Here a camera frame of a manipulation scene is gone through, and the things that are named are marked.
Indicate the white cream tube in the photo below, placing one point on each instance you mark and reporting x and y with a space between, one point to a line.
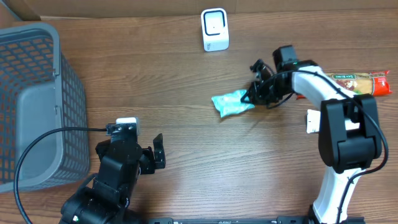
313 122

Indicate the white barcode scanner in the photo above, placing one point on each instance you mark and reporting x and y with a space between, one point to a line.
215 32

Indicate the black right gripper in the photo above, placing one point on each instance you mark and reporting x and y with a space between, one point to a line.
262 99

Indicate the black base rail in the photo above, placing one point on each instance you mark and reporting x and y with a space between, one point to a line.
278 220

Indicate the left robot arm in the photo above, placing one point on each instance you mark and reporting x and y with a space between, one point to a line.
104 197

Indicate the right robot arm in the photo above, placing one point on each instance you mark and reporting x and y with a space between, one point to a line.
349 136

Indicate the light blue wipes packet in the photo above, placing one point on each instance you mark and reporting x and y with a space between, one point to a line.
231 104

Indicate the grey plastic mesh basket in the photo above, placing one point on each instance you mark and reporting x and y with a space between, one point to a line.
43 111

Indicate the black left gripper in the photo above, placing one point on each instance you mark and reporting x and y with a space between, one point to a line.
150 163

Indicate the orange spaghetti packet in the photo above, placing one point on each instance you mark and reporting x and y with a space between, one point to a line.
374 83

